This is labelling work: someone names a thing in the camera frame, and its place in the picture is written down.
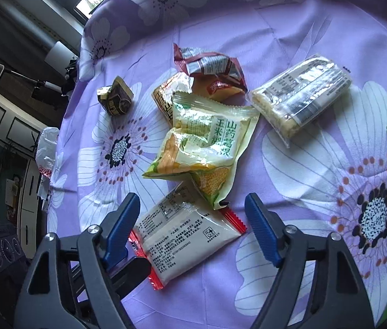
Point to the white snack packet red edges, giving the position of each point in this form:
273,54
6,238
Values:
186,236

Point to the dark red snack packet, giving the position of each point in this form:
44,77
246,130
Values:
210,63

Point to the black device with round dials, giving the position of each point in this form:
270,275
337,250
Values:
1,250

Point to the clear wrapped cracker packet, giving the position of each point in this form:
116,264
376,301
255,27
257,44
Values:
299,99

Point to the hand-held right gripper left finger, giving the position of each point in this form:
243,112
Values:
121,226

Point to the selfie stick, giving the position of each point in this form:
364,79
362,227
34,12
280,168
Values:
18,73

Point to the green yellow corn snack packet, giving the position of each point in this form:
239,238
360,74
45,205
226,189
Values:
200,137

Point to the white plastic bag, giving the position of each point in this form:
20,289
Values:
46,144

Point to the purple floral sheet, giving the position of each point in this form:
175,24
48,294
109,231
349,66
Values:
282,24

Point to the small black yellow snack packet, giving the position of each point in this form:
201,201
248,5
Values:
116,99

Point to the orange snack packet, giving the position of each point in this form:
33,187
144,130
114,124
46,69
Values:
166,99

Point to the framed wall panel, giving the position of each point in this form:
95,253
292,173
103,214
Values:
22,133

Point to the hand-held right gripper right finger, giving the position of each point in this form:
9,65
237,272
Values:
262,226

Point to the white cylinder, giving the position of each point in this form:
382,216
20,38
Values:
59,54

